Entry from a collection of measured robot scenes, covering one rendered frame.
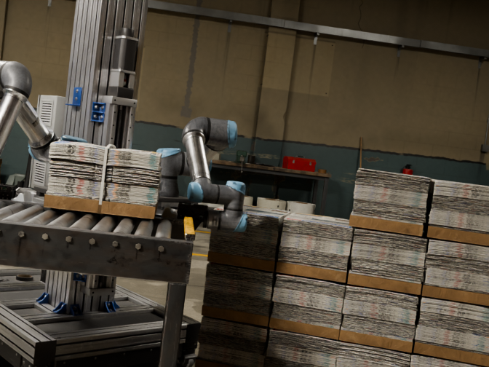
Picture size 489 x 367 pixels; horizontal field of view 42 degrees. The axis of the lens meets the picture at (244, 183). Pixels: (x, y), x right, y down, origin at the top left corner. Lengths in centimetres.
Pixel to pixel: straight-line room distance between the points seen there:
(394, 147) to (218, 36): 303
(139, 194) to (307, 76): 731
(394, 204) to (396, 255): 20
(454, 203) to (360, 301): 53
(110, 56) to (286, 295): 136
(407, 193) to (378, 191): 11
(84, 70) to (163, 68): 616
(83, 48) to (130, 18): 26
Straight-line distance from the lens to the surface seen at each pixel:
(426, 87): 990
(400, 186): 258
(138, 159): 223
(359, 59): 962
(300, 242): 262
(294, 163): 871
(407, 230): 258
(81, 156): 226
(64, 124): 322
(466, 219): 260
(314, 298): 264
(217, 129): 270
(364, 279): 261
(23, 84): 257
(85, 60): 312
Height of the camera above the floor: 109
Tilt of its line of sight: 3 degrees down
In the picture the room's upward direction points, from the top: 7 degrees clockwise
